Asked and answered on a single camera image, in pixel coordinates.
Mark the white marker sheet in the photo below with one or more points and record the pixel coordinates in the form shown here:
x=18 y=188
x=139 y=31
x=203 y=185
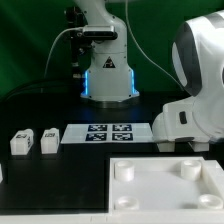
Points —
x=107 y=133

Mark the grey camera on mount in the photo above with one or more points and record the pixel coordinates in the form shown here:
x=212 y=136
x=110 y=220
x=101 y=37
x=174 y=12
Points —
x=99 y=32

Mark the white square table top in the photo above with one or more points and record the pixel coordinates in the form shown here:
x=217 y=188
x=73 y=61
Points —
x=165 y=183

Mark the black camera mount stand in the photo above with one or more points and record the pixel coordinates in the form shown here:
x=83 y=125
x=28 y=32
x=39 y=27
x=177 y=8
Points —
x=75 y=18

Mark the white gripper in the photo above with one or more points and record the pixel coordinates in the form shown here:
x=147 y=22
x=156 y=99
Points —
x=176 y=124

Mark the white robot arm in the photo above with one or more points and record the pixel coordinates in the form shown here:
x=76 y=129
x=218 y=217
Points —
x=198 y=60

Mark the white part left edge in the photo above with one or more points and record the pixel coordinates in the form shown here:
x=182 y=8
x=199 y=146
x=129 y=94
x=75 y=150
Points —
x=1 y=173

